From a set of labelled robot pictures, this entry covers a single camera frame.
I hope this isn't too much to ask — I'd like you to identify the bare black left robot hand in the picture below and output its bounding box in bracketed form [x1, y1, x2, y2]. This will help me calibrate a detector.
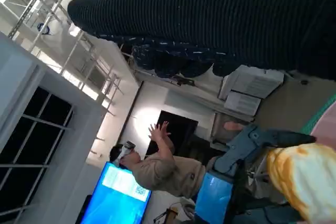
[274, 129, 316, 148]

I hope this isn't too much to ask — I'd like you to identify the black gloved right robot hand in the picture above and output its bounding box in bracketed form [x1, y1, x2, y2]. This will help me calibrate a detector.
[67, 0, 336, 81]

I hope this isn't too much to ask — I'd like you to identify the long ridged orange bread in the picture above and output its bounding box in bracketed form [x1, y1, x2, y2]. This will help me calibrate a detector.
[266, 144, 336, 222]

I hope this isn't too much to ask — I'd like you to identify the green cutting mat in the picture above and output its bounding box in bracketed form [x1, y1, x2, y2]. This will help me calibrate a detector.
[300, 100, 336, 135]

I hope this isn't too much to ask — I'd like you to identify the person's foot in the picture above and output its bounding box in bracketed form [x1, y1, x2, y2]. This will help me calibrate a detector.
[224, 120, 242, 132]

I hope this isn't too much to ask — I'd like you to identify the small white mesh cabinet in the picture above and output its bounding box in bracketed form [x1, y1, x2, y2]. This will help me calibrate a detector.
[224, 90, 262, 116]

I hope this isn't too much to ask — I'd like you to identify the large white mesh cabinet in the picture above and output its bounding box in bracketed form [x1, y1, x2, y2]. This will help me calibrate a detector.
[217, 65, 286, 101]

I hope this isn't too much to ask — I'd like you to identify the small blue screen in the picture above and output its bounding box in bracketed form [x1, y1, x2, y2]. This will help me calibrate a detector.
[195, 171, 234, 224]

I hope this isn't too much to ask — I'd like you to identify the person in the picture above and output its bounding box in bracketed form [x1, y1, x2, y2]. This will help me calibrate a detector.
[110, 121, 206, 198]

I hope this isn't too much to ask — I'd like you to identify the white headset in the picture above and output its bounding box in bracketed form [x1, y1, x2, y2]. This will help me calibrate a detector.
[119, 141, 136, 167]

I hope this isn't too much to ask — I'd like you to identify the blue white hanging device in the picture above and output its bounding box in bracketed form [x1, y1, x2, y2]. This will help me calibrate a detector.
[36, 22, 57, 36]

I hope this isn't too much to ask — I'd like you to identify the large blue monitor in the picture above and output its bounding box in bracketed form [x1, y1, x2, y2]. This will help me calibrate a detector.
[76, 161, 153, 224]

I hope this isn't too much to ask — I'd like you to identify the dark framed window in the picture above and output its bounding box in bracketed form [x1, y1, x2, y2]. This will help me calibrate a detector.
[0, 86, 74, 216]

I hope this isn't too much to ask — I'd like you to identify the black wall screen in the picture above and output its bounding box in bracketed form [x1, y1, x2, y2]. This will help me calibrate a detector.
[145, 110, 199, 156]

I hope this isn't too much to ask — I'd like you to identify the white metal scaffold frame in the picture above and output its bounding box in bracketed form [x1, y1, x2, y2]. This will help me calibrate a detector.
[7, 0, 124, 116]

